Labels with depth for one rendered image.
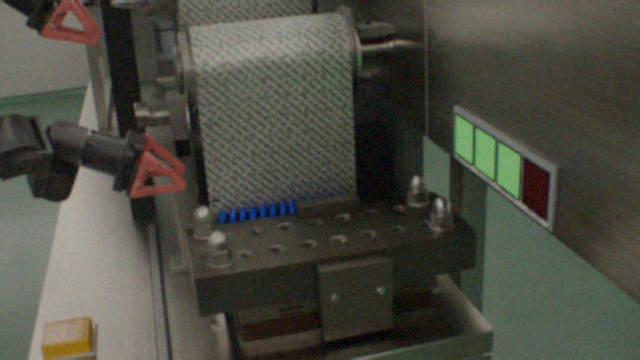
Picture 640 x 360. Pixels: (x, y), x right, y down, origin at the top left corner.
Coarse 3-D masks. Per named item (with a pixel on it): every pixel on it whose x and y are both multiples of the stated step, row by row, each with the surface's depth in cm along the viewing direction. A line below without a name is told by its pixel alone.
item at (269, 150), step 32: (288, 96) 109; (320, 96) 110; (224, 128) 108; (256, 128) 109; (288, 128) 111; (320, 128) 112; (352, 128) 113; (224, 160) 110; (256, 160) 111; (288, 160) 112; (320, 160) 114; (352, 160) 115; (224, 192) 112; (256, 192) 113; (288, 192) 114; (320, 192) 116
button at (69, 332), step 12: (48, 324) 104; (60, 324) 104; (72, 324) 104; (84, 324) 104; (48, 336) 101; (60, 336) 101; (72, 336) 101; (84, 336) 101; (48, 348) 99; (60, 348) 99; (72, 348) 100; (84, 348) 100
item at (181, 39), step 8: (184, 32) 107; (184, 40) 105; (352, 40) 109; (184, 48) 105; (352, 48) 109; (184, 56) 104; (352, 56) 110; (184, 64) 104; (352, 64) 110; (184, 72) 105; (352, 72) 111; (184, 80) 106; (352, 80) 113; (192, 88) 106; (192, 96) 107; (192, 104) 109
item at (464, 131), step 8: (456, 120) 93; (456, 128) 94; (464, 128) 91; (472, 128) 89; (456, 136) 94; (464, 136) 91; (472, 136) 89; (456, 144) 94; (464, 144) 92; (472, 144) 89; (464, 152) 92; (472, 152) 90
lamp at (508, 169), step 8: (504, 152) 81; (512, 152) 79; (504, 160) 81; (512, 160) 79; (504, 168) 82; (512, 168) 80; (504, 176) 82; (512, 176) 80; (504, 184) 82; (512, 184) 80; (512, 192) 81
